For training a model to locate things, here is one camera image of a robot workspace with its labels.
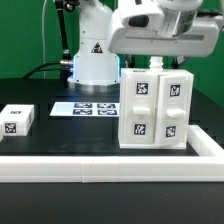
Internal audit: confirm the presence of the white L-shaped obstacle frame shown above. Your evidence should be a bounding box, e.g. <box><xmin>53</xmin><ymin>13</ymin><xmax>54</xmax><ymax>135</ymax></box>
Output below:
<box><xmin>0</xmin><ymin>125</ymin><xmax>224</xmax><ymax>183</ymax></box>

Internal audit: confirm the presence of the white base marker plate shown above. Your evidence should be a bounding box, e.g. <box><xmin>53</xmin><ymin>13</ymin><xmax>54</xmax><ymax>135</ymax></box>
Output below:
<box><xmin>50</xmin><ymin>102</ymin><xmax>119</xmax><ymax>117</ymax></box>

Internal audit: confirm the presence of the white cabinet door panel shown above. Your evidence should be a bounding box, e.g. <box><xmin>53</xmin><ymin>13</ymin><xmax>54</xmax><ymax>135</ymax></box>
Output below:
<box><xmin>118</xmin><ymin>71</ymin><xmax>158</xmax><ymax>148</ymax></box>
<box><xmin>155</xmin><ymin>71</ymin><xmax>194</xmax><ymax>148</ymax></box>

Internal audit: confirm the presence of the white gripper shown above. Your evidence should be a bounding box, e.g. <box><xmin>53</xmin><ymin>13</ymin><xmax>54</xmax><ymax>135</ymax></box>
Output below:
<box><xmin>107</xmin><ymin>9</ymin><xmax>224</xmax><ymax>58</ymax></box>

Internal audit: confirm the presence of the white cabinet top block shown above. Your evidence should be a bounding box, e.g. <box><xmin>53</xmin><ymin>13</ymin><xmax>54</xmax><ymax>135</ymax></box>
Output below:
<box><xmin>0</xmin><ymin>104</ymin><xmax>35</xmax><ymax>136</ymax></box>

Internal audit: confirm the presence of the white cabinet body box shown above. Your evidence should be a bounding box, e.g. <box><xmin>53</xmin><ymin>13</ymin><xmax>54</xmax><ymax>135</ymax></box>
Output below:
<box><xmin>118</xmin><ymin>57</ymin><xmax>194</xmax><ymax>149</ymax></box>

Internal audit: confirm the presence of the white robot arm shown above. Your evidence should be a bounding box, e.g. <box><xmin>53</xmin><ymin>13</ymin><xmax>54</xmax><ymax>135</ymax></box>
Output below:
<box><xmin>68</xmin><ymin>0</ymin><xmax>224</xmax><ymax>85</ymax></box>

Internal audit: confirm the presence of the black cable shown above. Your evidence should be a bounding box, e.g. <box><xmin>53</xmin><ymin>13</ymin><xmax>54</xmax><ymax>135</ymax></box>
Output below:
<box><xmin>22</xmin><ymin>61</ymin><xmax>69</xmax><ymax>80</ymax></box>

